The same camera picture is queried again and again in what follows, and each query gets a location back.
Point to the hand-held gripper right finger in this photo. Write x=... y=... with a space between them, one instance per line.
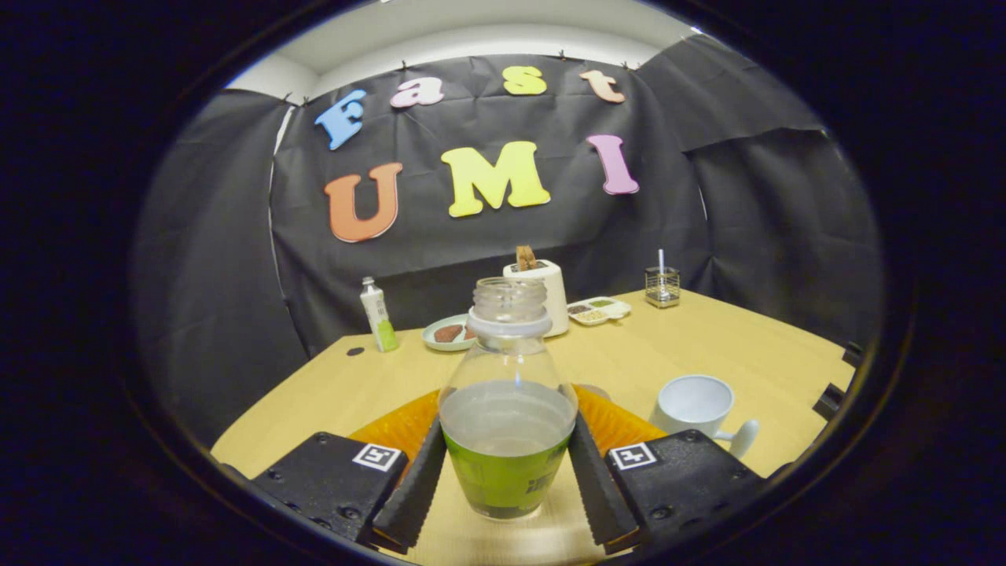
x=601 y=491

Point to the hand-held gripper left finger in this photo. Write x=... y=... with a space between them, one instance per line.
x=413 y=487

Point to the green label juice bottle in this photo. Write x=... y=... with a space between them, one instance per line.
x=507 y=472

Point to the pale blue cup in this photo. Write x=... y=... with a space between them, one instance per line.
x=695 y=405

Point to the capped white green bottle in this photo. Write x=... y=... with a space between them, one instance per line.
x=379 y=314

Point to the pale green plate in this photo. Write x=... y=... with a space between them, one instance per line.
x=432 y=343

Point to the white divided tray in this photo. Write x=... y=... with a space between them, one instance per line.
x=599 y=310

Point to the wooden table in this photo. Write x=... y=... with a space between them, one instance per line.
x=707 y=338

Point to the cream toaster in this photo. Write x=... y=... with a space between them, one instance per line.
x=556 y=299

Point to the white straw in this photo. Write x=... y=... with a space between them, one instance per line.
x=662 y=259

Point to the brown toast slice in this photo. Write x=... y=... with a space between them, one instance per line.
x=526 y=258

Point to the black table clamp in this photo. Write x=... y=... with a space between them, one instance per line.
x=853 y=354
x=830 y=401

